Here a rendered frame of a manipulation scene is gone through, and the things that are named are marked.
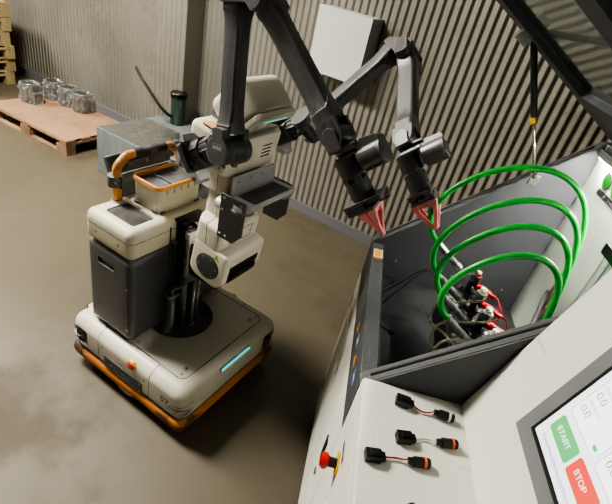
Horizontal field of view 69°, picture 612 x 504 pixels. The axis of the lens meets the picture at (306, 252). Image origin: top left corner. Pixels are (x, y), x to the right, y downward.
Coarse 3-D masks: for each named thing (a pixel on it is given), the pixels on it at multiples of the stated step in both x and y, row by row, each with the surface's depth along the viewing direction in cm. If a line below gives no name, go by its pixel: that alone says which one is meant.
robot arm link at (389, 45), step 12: (384, 48) 141; (372, 60) 144; (384, 60) 142; (420, 60) 138; (360, 72) 145; (372, 72) 143; (348, 84) 145; (360, 84) 145; (336, 96) 146; (348, 96) 146; (300, 108) 152; (300, 120) 148
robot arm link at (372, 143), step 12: (324, 132) 99; (324, 144) 99; (336, 144) 98; (348, 144) 98; (360, 144) 97; (372, 144) 95; (384, 144) 96; (360, 156) 96; (372, 156) 95; (384, 156) 94; (372, 168) 98
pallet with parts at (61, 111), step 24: (24, 96) 402; (48, 96) 420; (72, 96) 406; (0, 120) 390; (24, 120) 374; (48, 120) 384; (72, 120) 395; (96, 120) 406; (48, 144) 370; (72, 144) 363; (96, 144) 385
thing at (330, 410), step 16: (352, 304) 164; (352, 320) 149; (352, 336) 137; (336, 352) 175; (336, 368) 158; (336, 384) 144; (320, 400) 187; (336, 400) 132; (320, 416) 168; (336, 416) 123; (320, 432) 152; (336, 432) 114; (320, 448) 139; (304, 480) 162; (304, 496) 147
